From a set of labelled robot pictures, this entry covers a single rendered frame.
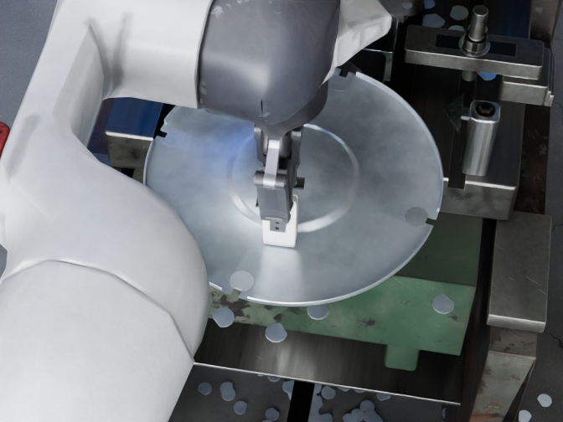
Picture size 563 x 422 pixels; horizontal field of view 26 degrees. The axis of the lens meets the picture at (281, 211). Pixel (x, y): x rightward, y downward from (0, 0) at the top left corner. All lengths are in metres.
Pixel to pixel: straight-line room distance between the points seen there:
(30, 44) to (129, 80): 1.63
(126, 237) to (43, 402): 0.10
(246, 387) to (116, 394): 1.37
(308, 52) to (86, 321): 0.28
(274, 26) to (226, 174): 0.43
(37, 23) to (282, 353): 1.08
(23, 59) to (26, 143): 1.71
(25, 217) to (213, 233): 0.50
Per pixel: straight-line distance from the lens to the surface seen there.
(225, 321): 1.26
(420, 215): 1.17
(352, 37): 0.93
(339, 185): 1.17
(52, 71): 0.76
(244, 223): 1.16
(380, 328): 1.39
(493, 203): 1.32
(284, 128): 0.96
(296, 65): 0.78
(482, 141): 1.26
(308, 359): 1.62
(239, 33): 0.78
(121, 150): 1.36
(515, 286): 1.31
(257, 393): 1.94
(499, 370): 1.32
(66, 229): 0.63
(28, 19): 2.49
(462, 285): 1.29
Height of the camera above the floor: 1.72
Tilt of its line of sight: 54 degrees down
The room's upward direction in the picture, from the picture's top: straight up
